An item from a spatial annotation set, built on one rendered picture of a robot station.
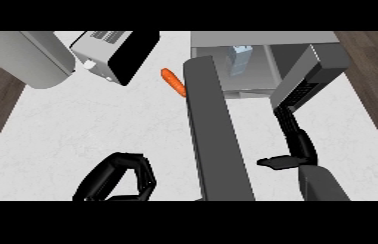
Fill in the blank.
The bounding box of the pale blue milk carton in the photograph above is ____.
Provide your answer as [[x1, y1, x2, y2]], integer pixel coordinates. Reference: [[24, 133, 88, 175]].
[[226, 45, 254, 77]]

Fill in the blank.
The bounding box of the grey microwave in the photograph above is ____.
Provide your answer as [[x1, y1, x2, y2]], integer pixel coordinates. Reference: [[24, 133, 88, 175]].
[[189, 31, 353, 110]]

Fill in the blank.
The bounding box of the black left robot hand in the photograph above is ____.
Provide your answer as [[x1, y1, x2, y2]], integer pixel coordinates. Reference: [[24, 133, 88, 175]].
[[71, 151, 158, 202]]

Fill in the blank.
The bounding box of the dark grey microwave door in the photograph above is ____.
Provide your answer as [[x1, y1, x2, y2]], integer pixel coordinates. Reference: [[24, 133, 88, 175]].
[[182, 55, 257, 202]]

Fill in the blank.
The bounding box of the orange carrot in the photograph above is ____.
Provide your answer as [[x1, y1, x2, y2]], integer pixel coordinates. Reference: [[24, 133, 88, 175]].
[[160, 67, 188, 98]]

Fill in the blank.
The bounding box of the pale grey rounded appliance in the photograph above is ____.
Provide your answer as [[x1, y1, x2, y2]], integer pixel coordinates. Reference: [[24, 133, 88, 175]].
[[0, 31, 79, 90]]

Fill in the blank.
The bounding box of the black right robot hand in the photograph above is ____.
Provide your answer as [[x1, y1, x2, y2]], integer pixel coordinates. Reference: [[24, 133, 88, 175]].
[[256, 105, 319, 171]]

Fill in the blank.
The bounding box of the white and black toaster oven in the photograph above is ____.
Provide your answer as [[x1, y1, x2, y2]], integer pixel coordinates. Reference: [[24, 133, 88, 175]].
[[70, 31, 163, 87]]

